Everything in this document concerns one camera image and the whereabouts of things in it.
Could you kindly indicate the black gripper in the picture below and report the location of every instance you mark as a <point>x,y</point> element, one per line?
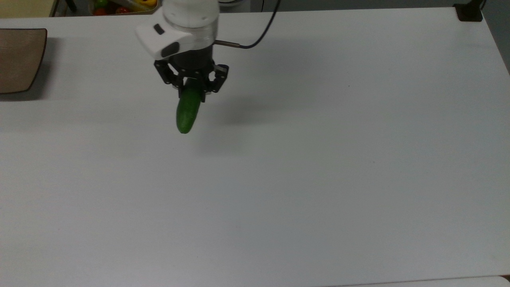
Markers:
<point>193,63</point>

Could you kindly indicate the green cucumber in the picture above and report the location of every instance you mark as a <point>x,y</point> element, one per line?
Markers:
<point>187,115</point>

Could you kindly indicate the white grey Franka robot arm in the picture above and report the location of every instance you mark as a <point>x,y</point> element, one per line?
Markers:
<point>187,16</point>

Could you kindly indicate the brown ceramic plate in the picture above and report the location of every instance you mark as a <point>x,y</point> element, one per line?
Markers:
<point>18,59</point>

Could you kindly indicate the yellow toy vegetable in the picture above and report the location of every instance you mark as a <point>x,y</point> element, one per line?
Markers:
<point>145,3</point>

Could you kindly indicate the red toy tomato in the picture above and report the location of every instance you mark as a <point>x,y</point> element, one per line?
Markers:
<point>121,10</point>

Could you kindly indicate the clear toy vegetable bin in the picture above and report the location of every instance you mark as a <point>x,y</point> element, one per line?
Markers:
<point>119,12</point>

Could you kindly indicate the green toy vegetable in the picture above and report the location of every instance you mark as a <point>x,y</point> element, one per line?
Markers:
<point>101,3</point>

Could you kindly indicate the tan wooden board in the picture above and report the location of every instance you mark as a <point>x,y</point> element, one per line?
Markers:
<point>26,8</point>

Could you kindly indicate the black stand base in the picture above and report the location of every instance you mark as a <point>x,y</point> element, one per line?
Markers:
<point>469,12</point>

